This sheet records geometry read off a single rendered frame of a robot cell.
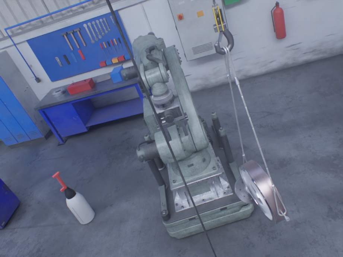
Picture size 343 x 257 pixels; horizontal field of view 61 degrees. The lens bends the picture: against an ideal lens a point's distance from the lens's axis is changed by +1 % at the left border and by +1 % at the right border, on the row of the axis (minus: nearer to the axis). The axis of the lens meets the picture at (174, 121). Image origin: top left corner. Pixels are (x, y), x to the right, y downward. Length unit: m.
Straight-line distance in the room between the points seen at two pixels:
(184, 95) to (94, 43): 3.21
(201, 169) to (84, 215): 1.70
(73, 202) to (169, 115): 2.02
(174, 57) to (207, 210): 1.49
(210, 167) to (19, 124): 4.48
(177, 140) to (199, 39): 2.72
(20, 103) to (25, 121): 0.39
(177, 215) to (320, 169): 1.65
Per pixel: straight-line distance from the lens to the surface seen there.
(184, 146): 2.57
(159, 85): 2.13
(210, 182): 2.93
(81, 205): 3.81
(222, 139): 3.01
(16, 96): 6.17
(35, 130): 6.42
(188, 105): 2.60
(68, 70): 5.97
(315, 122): 4.24
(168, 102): 2.17
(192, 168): 2.81
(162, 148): 2.55
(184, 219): 2.98
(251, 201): 2.11
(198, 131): 2.55
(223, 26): 1.31
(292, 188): 3.41
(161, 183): 3.24
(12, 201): 5.00
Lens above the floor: 2.53
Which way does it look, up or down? 31 degrees down
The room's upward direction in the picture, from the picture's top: 21 degrees counter-clockwise
